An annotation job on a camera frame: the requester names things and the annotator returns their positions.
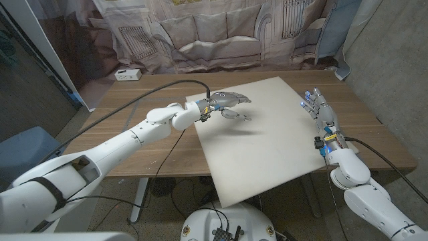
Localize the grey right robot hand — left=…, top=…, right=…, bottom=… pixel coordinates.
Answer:
left=300, top=87, right=347, bottom=148

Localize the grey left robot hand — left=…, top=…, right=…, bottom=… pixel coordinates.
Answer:
left=204, top=91, right=252, bottom=122

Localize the white memory foam sheet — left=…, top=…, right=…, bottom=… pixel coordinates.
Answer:
left=185, top=76, right=360, bottom=209

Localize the black device on robot base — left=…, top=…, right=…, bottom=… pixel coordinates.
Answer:
left=212, top=226, right=242, bottom=241

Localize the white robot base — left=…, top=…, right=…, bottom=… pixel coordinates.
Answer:
left=180, top=200, right=278, bottom=241

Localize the printed sofa backdrop cloth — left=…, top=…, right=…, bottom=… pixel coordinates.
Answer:
left=25, top=0, right=364, bottom=112

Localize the grey table leg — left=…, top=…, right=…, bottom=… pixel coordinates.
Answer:
left=299, top=173, right=322, bottom=218

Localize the white power outlet box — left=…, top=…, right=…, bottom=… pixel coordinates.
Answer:
left=114, top=68, right=142, bottom=82

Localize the white table leg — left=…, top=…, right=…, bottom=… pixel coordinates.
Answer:
left=129, top=177, right=150, bottom=224

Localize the white partition panel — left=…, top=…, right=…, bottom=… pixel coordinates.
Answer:
left=0, top=0, right=96, bottom=112

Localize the blue plastic bin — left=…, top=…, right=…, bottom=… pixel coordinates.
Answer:
left=0, top=126, right=66, bottom=188

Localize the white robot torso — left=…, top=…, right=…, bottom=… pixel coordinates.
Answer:
left=0, top=232, right=136, bottom=241

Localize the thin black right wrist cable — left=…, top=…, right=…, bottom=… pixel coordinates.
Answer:
left=323, top=155, right=350, bottom=241

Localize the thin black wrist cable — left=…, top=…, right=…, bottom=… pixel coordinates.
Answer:
left=323, top=155, right=350, bottom=241
left=126, top=129, right=187, bottom=225

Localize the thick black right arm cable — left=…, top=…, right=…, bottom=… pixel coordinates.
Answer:
left=344, top=136, right=428, bottom=204

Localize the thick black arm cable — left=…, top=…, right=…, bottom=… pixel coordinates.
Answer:
left=38, top=79, right=211, bottom=165
left=344, top=136, right=428, bottom=204

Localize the thin black left wrist cable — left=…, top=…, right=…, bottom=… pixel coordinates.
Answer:
left=126, top=129, right=187, bottom=225

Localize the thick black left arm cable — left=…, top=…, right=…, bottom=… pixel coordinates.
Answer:
left=38, top=79, right=211, bottom=165

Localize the black floor cable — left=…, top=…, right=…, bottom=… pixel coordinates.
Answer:
left=170, top=179, right=215, bottom=218

